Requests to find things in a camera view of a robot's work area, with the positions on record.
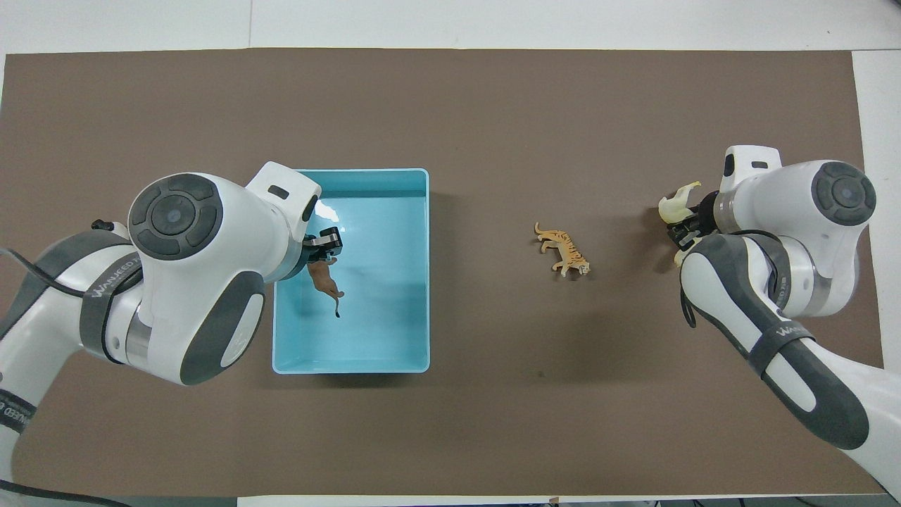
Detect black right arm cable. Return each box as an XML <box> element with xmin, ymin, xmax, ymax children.
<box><xmin>679</xmin><ymin>280</ymin><xmax>699</xmax><ymax>329</ymax></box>

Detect orange striped tiger toy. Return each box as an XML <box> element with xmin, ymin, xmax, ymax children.
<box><xmin>534</xmin><ymin>222</ymin><xmax>592</xmax><ymax>278</ymax></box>

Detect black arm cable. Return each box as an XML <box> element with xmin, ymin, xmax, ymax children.
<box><xmin>679</xmin><ymin>280</ymin><xmax>699</xmax><ymax>329</ymax></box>
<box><xmin>0</xmin><ymin>220</ymin><xmax>134</xmax><ymax>507</ymax></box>

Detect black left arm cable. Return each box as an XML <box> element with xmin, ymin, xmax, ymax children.
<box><xmin>0</xmin><ymin>220</ymin><xmax>134</xmax><ymax>507</ymax></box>

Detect blue plastic storage box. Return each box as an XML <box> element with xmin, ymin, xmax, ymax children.
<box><xmin>272</xmin><ymin>168</ymin><xmax>431</xmax><ymax>375</ymax></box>

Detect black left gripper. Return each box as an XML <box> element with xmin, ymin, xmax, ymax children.
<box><xmin>303</xmin><ymin>227</ymin><xmax>344</xmax><ymax>265</ymax></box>

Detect cream giraffe toy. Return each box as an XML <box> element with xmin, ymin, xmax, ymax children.
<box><xmin>657</xmin><ymin>181</ymin><xmax>703</xmax><ymax>268</ymax></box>

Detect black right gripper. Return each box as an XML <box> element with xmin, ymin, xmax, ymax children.
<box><xmin>667</xmin><ymin>190</ymin><xmax>720</xmax><ymax>250</ymax></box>

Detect brown table mat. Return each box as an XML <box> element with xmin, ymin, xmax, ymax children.
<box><xmin>0</xmin><ymin>47</ymin><xmax>886</xmax><ymax>498</ymax></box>

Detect brown lion toy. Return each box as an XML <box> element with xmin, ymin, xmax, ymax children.
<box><xmin>307</xmin><ymin>256</ymin><xmax>346</xmax><ymax>320</ymax></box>

